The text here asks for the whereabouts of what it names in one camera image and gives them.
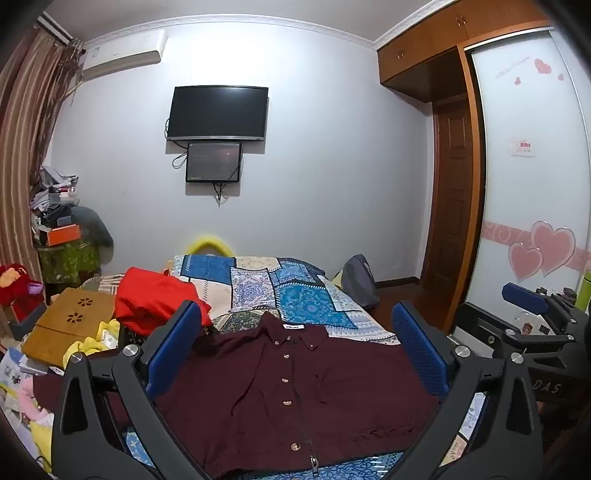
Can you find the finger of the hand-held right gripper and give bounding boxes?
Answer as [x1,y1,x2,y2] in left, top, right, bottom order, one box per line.
[450,302,575,370]
[502,282,573,324]

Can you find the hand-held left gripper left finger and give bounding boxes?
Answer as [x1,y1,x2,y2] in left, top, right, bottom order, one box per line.
[51,300,213,480]

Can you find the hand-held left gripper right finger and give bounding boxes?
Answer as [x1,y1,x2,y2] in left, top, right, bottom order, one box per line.
[392,302,543,480]

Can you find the maroon button dress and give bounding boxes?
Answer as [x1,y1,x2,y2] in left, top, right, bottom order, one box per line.
[32,318,441,478]

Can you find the red cloth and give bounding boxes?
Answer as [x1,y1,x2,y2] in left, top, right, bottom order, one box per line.
[115,267,213,337]

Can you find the yellow cloth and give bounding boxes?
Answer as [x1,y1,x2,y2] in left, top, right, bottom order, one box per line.
[62,320,121,370]

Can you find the grey backpack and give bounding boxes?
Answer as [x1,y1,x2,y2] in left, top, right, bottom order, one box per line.
[341,254,380,309]

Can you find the white heart-print wardrobe door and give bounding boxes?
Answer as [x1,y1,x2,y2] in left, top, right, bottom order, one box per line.
[464,25,591,324]

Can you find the wooden folding lap table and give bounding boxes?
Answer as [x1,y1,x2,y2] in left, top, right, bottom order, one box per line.
[21,287,116,370]

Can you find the brown wooden door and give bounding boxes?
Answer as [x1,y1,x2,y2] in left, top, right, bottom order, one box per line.
[431,95,477,296]

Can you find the blue patchwork blanket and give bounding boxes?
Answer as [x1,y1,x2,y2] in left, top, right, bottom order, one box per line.
[99,254,490,480]

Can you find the green patterned table cover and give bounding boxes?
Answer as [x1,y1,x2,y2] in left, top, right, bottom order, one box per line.
[37,240,101,284]

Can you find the orange box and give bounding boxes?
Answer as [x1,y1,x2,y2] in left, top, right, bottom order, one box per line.
[46,224,81,247]

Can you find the pink cloth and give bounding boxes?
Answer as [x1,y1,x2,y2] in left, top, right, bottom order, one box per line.
[16,378,52,418]

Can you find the red plush toy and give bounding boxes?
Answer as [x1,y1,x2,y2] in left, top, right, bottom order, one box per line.
[0,263,44,308]

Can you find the small black monitor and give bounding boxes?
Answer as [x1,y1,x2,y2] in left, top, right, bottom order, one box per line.
[185,142,243,184]

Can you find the pile of clutter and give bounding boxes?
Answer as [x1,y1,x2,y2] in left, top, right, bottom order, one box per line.
[30,166,81,232]

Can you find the brown striped curtain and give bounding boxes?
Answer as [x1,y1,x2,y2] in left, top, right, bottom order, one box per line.
[0,14,84,282]

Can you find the wooden overhead cabinet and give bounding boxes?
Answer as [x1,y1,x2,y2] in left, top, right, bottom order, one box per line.
[376,0,555,97]

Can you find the white air conditioner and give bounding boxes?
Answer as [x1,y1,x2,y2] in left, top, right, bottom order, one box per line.
[81,30,166,84]

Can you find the yellow ring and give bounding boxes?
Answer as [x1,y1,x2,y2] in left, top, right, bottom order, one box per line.
[191,234,232,257]

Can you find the black wall television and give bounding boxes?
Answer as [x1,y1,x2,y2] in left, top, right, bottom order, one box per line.
[166,85,270,142]

